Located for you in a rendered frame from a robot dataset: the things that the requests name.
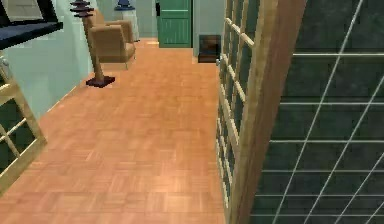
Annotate dark blue shelf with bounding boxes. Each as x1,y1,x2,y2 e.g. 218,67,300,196
0,21,64,51

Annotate blue vase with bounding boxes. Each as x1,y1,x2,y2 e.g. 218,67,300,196
114,0,136,12

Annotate wooden floor lamp dark base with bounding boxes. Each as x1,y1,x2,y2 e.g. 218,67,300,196
69,0,116,89

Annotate white pedestal stand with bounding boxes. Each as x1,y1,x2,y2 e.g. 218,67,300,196
114,8,141,42

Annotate tan armchair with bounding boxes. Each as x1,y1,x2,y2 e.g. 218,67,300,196
87,9,137,70

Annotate green panelled room door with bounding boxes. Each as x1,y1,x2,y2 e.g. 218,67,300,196
155,0,194,49

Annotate black framed wall picture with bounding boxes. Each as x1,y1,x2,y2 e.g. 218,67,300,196
0,0,60,28

